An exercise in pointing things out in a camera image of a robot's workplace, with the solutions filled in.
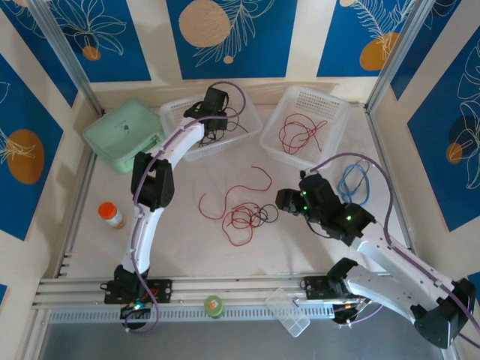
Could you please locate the wide white perforated basket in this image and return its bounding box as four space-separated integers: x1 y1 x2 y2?
159 84 263 163

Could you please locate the mint green zip case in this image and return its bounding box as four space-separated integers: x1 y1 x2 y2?
82 97 166 176

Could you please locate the narrow white perforated basket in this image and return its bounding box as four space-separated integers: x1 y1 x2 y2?
259 85 353 170

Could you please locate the clear plastic compartment box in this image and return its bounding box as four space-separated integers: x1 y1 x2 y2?
265 287 311 338

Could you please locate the orange lidded bottle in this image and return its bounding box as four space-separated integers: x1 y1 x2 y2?
97 201 127 230

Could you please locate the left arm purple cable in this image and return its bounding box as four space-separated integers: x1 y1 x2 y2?
125 81 248 335

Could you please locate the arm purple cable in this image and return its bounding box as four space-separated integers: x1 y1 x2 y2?
301 152 480 350
125 81 248 335

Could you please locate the blue cable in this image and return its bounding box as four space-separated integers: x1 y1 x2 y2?
337 163 371 206

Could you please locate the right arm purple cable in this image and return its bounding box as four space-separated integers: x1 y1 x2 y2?
301 152 480 350

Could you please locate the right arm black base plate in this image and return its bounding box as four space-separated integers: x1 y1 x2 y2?
301 274 375 302

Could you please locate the aluminium side rail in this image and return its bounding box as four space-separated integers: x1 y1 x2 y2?
365 104 423 271
55 149 99 278

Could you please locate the aluminium front rail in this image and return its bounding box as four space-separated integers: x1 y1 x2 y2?
31 270 440 309

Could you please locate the grey slotted cable duct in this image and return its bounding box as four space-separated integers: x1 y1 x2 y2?
46 304 337 324

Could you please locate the aluminium frame post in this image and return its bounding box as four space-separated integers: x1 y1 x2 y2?
26 0 105 116
365 0 432 113

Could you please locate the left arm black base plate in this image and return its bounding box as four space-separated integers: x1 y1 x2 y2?
103 278 174 305

